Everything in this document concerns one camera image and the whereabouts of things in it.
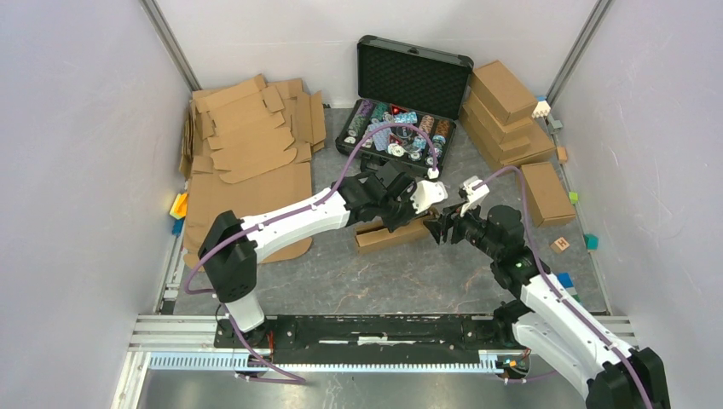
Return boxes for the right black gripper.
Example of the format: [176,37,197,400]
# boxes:
[421,197,500,260]

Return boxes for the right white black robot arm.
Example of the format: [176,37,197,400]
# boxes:
[425,205,671,408]

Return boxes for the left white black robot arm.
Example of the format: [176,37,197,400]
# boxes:
[196,163,437,348]

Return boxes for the single folded cardboard box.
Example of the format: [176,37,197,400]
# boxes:
[520,162,576,228]

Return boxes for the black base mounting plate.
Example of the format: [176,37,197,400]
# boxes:
[214,314,527,365]

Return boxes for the black poker chip case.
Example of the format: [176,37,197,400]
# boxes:
[335,35,474,176]

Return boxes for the wooden letter H block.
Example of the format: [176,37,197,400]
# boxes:
[550,237,570,254]

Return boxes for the blue green stacked bricks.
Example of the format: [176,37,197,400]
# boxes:
[557,273,581,304]

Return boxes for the small wooden cube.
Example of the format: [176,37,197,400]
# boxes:
[556,147,568,164]

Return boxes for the teal cube block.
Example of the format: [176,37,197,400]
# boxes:
[583,233,599,251]

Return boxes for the white blue toy brick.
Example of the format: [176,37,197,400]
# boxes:
[531,96,552,118]

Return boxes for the stack of flat cardboard blanks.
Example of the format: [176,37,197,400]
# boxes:
[179,74,327,268]

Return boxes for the orange yellow toy block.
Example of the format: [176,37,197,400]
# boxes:
[169,193,188,220]

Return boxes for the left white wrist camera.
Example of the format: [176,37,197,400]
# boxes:
[410,180,448,214]

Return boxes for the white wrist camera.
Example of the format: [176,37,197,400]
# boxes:
[410,180,448,214]
[459,176,490,216]

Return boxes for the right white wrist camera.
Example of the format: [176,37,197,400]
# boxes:
[459,176,490,216]

